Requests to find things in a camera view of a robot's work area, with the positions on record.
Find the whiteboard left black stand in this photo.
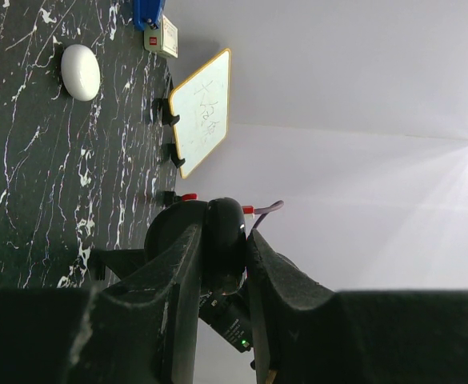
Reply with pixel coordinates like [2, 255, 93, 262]
[151, 98, 180, 126]

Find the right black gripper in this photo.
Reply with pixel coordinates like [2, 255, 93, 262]
[90, 249, 146, 281]

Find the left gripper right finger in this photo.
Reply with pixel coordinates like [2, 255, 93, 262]
[246, 231, 468, 383]

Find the white staple box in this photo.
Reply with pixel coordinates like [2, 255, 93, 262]
[143, 14, 178, 58]

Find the black earbud case base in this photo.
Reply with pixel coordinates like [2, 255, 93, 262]
[144, 198, 246, 295]

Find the white earbud charging case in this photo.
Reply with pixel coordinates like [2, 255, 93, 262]
[61, 44, 101, 102]

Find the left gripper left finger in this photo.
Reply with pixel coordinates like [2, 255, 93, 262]
[0, 225, 201, 383]

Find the small whiteboard yellow frame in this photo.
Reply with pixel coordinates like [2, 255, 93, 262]
[169, 48, 231, 179]

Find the whiteboard black stand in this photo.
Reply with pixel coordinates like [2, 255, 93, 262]
[166, 143, 186, 169]
[151, 98, 180, 126]

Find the blue stapler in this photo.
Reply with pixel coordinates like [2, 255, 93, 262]
[133, 0, 166, 31]

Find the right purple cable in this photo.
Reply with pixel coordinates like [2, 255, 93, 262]
[251, 199, 285, 232]

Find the whiteboard right black stand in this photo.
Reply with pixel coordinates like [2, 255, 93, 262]
[166, 143, 186, 169]

